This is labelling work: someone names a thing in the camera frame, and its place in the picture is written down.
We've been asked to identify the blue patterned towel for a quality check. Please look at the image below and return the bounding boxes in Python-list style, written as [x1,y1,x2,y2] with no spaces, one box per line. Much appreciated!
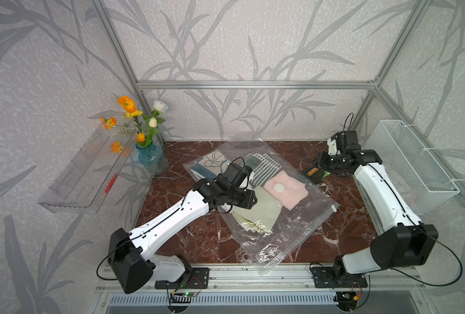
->
[190,150,231,180]

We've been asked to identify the green white striped towel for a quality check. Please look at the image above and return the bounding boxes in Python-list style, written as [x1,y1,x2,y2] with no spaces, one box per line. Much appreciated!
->
[245,153,282,187]

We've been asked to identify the light green towel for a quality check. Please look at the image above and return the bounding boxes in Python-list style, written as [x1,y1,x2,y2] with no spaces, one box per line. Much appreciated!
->
[232,187,283,234]

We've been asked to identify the pink towel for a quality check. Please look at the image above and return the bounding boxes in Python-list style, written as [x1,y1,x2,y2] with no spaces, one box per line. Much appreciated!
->
[263,171,308,210]

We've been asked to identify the clear plastic vacuum bag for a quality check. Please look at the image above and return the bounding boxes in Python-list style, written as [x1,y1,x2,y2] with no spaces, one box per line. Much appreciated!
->
[184,141,339,277]

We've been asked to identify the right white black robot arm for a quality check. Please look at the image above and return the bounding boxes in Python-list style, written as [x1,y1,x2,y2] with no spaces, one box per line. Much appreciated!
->
[315,150,439,275]

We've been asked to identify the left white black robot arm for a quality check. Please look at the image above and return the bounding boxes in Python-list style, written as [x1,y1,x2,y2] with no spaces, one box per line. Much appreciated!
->
[106,178,257,294]

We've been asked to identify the white round bag valve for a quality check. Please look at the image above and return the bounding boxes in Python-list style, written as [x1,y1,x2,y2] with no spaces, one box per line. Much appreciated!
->
[273,183,285,193]

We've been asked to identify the white cloth in basket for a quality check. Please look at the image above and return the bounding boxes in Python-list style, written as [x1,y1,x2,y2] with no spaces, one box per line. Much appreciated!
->
[384,164,413,206]

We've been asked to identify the blue glass vase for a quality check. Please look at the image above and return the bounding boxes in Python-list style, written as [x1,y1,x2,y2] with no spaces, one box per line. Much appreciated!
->
[136,143,168,175]

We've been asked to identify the orange white artificial flowers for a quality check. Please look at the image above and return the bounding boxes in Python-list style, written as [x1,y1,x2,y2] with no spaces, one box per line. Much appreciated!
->
[117,96,168,149]

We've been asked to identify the green garden fork wooden handle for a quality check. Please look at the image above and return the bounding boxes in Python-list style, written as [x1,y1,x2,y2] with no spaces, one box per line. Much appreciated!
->
[307,167,329,179]

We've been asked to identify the aluminium cage frame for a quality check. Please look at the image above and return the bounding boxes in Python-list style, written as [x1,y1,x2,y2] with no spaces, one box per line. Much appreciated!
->
[90,0,465,225]

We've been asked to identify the white wire mesh basket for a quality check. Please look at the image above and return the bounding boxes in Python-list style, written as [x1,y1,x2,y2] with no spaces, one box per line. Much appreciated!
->
[364,120,460,215]

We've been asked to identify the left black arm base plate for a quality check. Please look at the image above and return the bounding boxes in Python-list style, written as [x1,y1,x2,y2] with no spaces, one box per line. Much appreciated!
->
[155,268,210,290]

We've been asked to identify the aluminium front rail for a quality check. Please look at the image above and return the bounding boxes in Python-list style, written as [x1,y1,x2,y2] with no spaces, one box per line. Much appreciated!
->
[94,263,426,293]

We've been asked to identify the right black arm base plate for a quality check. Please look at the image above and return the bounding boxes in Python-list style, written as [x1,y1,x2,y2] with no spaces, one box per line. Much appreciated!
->
[309,263,369,289]

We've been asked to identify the clear acrylic wall shelf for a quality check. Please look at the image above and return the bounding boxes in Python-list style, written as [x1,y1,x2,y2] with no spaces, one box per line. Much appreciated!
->
[37,126,136,214]

